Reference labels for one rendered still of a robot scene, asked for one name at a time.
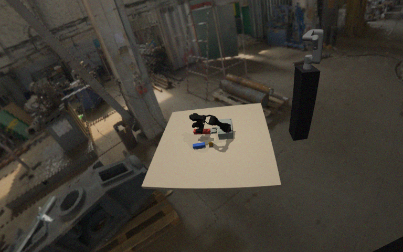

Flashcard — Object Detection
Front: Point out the blue bar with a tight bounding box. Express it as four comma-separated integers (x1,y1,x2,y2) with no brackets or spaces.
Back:
193,142,205,149

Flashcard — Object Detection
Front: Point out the red block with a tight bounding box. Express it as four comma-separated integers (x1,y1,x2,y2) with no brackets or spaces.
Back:
193,129,210,134

